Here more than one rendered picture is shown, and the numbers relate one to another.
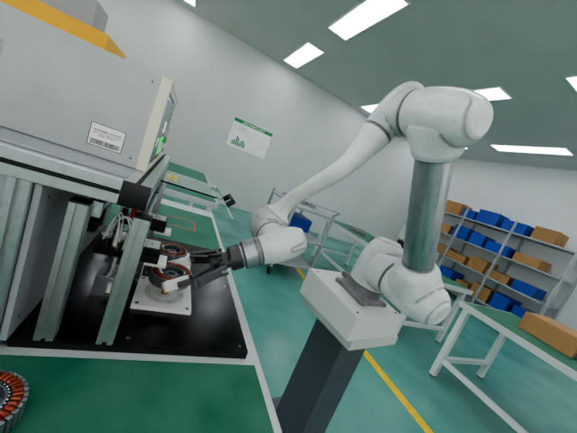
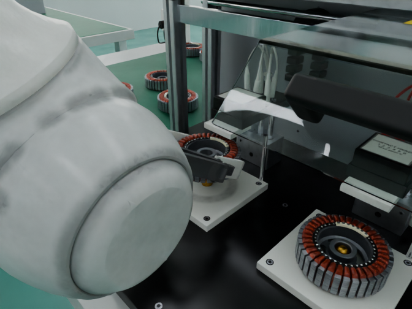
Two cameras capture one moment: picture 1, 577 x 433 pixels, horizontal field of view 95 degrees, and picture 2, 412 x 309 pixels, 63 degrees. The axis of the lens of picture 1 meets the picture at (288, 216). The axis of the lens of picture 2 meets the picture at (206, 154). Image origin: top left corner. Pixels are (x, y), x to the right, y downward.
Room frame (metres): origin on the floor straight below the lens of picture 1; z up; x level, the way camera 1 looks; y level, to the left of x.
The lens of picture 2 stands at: (1.15, 0.09, 1.13)
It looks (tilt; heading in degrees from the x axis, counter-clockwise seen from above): 31 degrees down; 161
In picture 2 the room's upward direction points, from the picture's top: straight up
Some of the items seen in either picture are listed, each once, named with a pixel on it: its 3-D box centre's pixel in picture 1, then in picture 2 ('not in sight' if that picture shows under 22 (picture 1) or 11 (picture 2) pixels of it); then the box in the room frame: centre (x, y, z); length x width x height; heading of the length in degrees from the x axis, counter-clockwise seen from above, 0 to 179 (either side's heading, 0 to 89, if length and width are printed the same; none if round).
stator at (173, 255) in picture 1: (171, 252); (341, 252); (0.92, 0.35, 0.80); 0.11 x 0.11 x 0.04
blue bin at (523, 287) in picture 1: (528, 289); not in sight; (4.94, -4.67, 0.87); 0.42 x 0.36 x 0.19; 117
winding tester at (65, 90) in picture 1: (85, 97); not in sight; (0.69, 0.60, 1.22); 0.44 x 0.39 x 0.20; 25
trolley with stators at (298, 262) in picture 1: (290, 230); not in sight; (3.58, -0.10, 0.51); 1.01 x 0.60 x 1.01; 25
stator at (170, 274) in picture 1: (171, 275); (206, 156); (0.70, 0.25, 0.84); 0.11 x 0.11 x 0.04
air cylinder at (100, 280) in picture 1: (108, 278); (259, 146); (0.64, 0.38, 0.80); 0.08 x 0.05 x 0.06; 25
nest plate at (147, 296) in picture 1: (164, 294); (206, 186); (0.70, 0.25, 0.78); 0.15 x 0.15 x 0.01; 25
